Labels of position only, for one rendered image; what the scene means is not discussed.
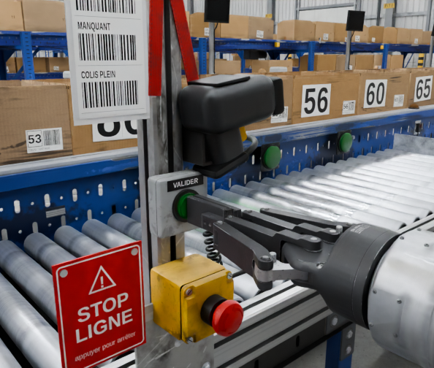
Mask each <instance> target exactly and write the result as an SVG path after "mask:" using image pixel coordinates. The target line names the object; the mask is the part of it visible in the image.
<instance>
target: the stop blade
mask: <svg viewBox="0 0 434 368"><path fill-rule="evenodd" d="M393 150H402V151H406V152H411V153H420V154H425V155H430V156H434V139H433V138H427V137H416V136H411V135H405V134H395V135H394V143H393Z"/></svg>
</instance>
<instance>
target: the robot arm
mask: <svg viewBox="0 0 434 368"><path fill-rule="evenodd" d="M187 221H188V223H190V224H192V225H195V226H198V227H200V228H201V229H204V230H206V231H209V232H212V233H213V247H214V248H215V249H216V250H217V251H218V252H219V253H221V254H222V255H223V256H225V257H226V258H228V259H229V260H230V261H231V262H232V263H234V264H235V265H237V266H238V267H240V268H241V269H242V270H243V271H244V272H246V273H247V274H248V275H250V276H251V277H252V278H253V279H254V282H255V283H256V286H257V288H258V289H259V290H262V291H269V290H271V289H272V288H273V282H275V281H276V280H291V281H292V282H293V283H294V284H295V285H297V286H299V287H303V288H310V289H313V290H317V291H318V292H319V293H320V294H321V296H322V298H323V299H324V301H325V303H326V304H327V306H328V308H329V309H330V310H331V311H332V312H333V313H334V314H336V315H339V316H340V317H342V318H345V319H347V320H349V321H351V322H353V323H355V324H358V325H360V326H362V327H364V328H366V329H368V330H370V333H371V335H372V338H373V339H374V340H375V342H376V343H377V344H378V345H380V346H381V347H383V348H385V349H387V350H389V351H391V352H393V353H395V354H397V355H399V356H401V357H403V358H405V359H407V360H409V361H411V362H413V363H415V364H417V365H419V366H421V367H424V368H434V232H431V231H426V230H423V229H421V228H417V229H415V230H412V231H408V232H406V233H405V234H401V233H398V232H396V231H391V230H388V229H383V228H381V227H378V226H374V225H370V224H368V223H358V224H355V223H353V222H341V221H329V220H325V219H322V218H315V217H311V216H307V215H301V214H297V213H293V212H287V211H282V210H276V209H272V208H269V207H263V208H260V209H259V212H256V211H253V210H244V211H241V209H240V208H238V207H234V206H232V205H229V204H225V203H223V202H219V201H216V200H214V199H210V198H207V197H205V196H202V195H199V194H197V195H193V196H188V197H187Z"/></svg>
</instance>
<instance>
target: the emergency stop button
mask: <svg viewBox="0 0 434 368"><path fill-rule="evenodd" d="M242 321H243V308H242V306H241V305H240V304H239V303H238V302H237V301H234V300H226V301H225V302H223V303H221V304H220V305H219V306H217V308H216V309H215V311H214V313H213V321H212V325H213V329H214V331H215V332H216V333H217V334H218V335H220V336H223V337H228V336H231V335H232V334H234V333H235V332H236V331H237V330H238V329H239V327H240V325H241V323H242Z"/></svg>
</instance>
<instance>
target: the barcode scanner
mask: <svg viewBox="0 0 434 368"><path fill-rule="evenodd" d="M178 103H179V109H180V119H181V121H182V124H183V126H184V127H185V128H186V129H188V130H191V131H198V132H202V133H204V134H205V160H209V161H212V162H213V164H212V165H208V166H200V165H197V164H195V165H193V168H192V169H193V170H194V171H197V172H199V173H201V174H202V175H203V176H206V177H210V178H213V179H218V178H221V177H223V176H224V175H226V174H227V173H229V172H231V171H232V170H233V169H235V168H237V167H238V166H240V165H241V164H243V163H245V162H246V161H247V160H248V159H249V155H248V154H247V152H244V147H243V142H244V141H245V140H246V139H247V135H246V132H245V127H244V126H247V125H249V124H252V123H256V122H259V121H261V120H265V119H267V118H269V117H270V116H271V115H280V114H281V113H283V111H284V97H283V80H282V79H281V78H280V77H268V76H265V75H262V74H235V75H230V74H219V75H216V76H212V77H206V78H202V79H198V80H192V81H189V82H188V86H186V87H185V88H183V89H182V90H181V92H180V93H179V95H178Z"/></svg>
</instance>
